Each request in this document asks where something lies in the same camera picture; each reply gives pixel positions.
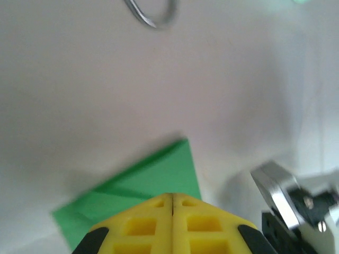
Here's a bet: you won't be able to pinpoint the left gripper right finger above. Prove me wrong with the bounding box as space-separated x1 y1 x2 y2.
172 192 273 254

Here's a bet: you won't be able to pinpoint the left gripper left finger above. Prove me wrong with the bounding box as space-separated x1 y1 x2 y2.
71 192 173 254

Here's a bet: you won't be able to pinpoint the metal scissor tongs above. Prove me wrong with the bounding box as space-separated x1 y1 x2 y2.
123 0 179 30

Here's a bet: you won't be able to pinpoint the green paper sheet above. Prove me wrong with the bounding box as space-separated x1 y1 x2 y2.
51 137 202 251

